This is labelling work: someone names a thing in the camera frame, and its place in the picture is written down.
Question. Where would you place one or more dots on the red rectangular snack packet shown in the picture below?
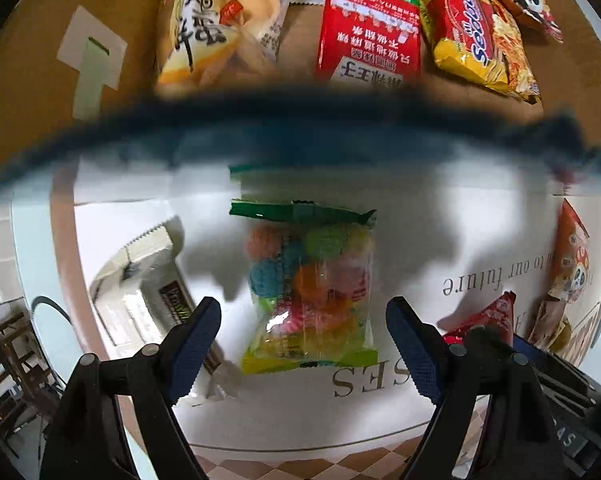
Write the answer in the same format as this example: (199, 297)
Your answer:
(368, 30)

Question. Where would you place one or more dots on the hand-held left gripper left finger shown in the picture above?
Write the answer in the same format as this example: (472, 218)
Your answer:
(193, 350)

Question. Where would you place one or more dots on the yellow instant noodle packet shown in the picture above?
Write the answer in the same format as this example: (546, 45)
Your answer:
(475, 40)

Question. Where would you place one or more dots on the colourful candy bag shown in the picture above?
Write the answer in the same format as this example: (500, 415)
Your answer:
(310, 290)

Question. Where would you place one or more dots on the dark wooden chair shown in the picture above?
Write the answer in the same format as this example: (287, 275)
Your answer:
(15, 370)

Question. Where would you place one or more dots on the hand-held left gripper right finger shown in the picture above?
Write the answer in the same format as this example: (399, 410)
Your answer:
(413, 350)

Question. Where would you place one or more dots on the yellow biscuit bag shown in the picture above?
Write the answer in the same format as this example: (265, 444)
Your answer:
(205, 35)

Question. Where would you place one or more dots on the small red triangular packet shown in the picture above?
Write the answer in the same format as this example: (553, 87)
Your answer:
(485, 312)

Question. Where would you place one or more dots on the red panda snack packet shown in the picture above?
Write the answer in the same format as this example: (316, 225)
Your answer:
(570, 265)

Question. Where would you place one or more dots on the white wrapped cake packet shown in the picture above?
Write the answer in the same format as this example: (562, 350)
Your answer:
(140, 290)

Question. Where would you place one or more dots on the cardboard box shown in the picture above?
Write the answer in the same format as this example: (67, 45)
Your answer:
(25, 75)

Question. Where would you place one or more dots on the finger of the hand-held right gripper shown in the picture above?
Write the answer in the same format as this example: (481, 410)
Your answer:
(565, 377)

